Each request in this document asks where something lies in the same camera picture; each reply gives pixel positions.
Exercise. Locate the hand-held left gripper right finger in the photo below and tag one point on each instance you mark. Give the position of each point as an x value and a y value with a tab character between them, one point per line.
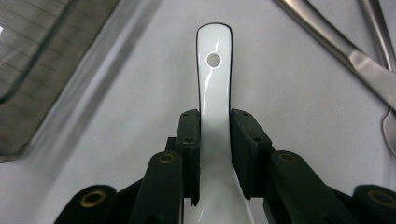
252	155

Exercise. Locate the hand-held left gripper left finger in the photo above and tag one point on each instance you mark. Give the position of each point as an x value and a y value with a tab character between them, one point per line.
188	149

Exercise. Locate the white ceramic spoon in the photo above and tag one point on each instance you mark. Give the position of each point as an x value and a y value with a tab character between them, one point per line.
214	93

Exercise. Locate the smoked clear plastic bin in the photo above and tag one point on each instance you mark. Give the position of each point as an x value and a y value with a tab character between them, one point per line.
46	77

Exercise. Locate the metal chopstick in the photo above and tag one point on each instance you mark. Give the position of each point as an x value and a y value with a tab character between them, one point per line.
378	31

